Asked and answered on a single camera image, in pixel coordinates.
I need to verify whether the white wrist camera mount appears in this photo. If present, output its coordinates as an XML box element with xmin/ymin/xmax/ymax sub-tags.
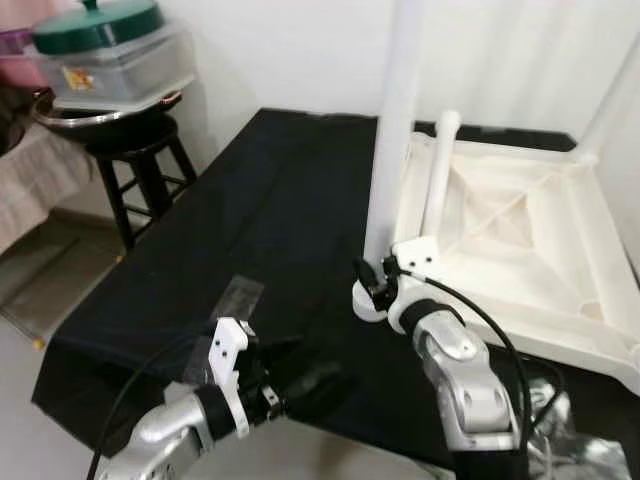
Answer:
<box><xmin>385</xmin><ymin>238</ymin><xmax>441</xmax><ymax>336</ymax></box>
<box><xmin>205</xmin><ymin>318</ymin><xmax>256</xmax><ymax>441</ymax></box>

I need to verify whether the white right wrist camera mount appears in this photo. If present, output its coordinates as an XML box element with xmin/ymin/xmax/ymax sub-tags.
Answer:
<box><xmin>385</xmin><ymin>238</ymin><xmax>441</xmax><ymax>336</ymax></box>

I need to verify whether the black round stool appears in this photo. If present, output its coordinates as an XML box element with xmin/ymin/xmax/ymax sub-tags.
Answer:
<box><xmin>85</xmin><ymin>115</ymin><xmax>201</xmax><ymax>251</ymax></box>

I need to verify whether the pink purple plastic container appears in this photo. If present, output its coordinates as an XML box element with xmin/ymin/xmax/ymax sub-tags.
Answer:
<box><xmin>0</xmin><ymin>25</ymin><xmax>51</xmax><ymax>91</ymax></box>

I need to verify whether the dark green round lid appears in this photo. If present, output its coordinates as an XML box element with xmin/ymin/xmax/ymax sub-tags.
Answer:
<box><xmin>30</xmin><ymin>0</ymin><xmax>166</xmax><ymax>56</ymax></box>

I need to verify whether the crinkled clear plastic wrap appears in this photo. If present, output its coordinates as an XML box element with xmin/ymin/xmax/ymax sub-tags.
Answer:
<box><xmin>520</xmin><ymin>375</ymin><xmax>631</xmax><ymax>480</ymax></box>

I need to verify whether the beige cloth covered table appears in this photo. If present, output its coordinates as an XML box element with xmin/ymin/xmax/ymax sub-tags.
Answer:
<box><xmin>0</xmin><ymin>120</ymin><xmax>101</xmax><ymax>256</ymax></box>

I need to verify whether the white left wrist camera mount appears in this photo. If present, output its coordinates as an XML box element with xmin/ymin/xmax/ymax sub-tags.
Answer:
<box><xmin>205</xmin><ymin>318</ymin><xmax>256</xmax><ymax>441</ymax></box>

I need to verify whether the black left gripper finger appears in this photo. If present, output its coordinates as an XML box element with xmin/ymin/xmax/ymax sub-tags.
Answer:
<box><xmin>262</xmin><ymin>338</ymin><xmax>323</xmax><ymax>367</ymax></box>
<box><xmin>285</xmin><ymin>360</ymin><xmax>361</xmax><ymax>416</ymax></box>

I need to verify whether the black table cloth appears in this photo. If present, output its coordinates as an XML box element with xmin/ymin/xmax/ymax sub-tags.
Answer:
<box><xmin>30</xmin><ymin>105</ymin><xmax>640</xmax><ymax>471</ymax></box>

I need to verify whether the white plastic table top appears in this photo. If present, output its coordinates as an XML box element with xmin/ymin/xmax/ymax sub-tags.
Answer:
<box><xmin>352</xmin><ymin>130</ymin><xmax>640</xmax><ymax>396</ymax></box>

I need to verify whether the black bag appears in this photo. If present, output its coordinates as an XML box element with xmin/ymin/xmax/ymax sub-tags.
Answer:
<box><xmin>0</xmin><ymin>85</ymin><xmax>41</xmax><ymax>151</ymax></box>

